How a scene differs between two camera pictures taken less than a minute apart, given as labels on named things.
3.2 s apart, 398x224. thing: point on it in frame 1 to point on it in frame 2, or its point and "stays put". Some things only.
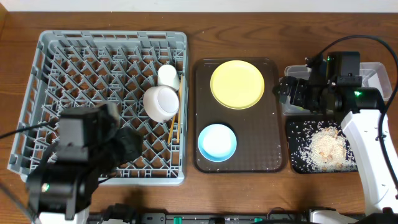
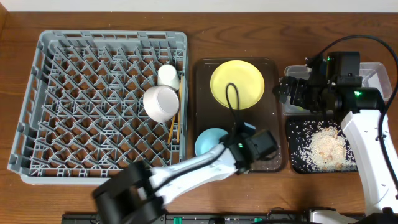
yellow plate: [237, 84] stays put
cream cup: [168, 75] stays put
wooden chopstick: [179, 115] stays put
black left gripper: [125, 145] to [244, 132]
